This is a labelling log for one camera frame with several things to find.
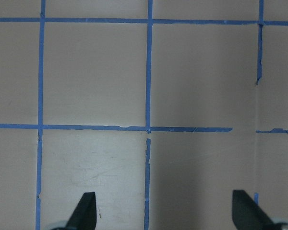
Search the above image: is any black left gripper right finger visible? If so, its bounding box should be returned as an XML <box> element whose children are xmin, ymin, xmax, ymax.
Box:
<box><xmin>231</xmin><ymin>190</ymin><xmax>274</xmax><ymax>230</ymax></box>

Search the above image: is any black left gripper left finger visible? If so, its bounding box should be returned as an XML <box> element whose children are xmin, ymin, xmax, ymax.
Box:
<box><xmin>64</xmin><ymin>192</ymin><xmax>96</xmax><ymax>230</ymax></box>

